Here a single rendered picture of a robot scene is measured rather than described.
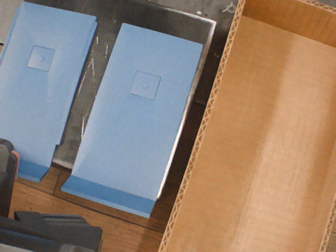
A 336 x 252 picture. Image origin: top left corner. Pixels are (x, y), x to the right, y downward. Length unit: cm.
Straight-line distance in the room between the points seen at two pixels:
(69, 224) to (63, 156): 14
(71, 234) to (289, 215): 23
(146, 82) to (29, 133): 10
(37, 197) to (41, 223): 16
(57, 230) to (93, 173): 15
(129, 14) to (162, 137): 11
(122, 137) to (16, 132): 9
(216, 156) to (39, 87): 16
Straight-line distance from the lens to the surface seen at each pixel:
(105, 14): 61
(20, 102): 59
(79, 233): 43
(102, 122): 58
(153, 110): 58
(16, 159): 49
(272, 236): 59
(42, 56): 60
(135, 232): 58
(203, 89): 61
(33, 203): 60
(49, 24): 61
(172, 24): 61
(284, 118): 61
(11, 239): 38
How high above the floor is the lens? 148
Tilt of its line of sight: 75 degrees down
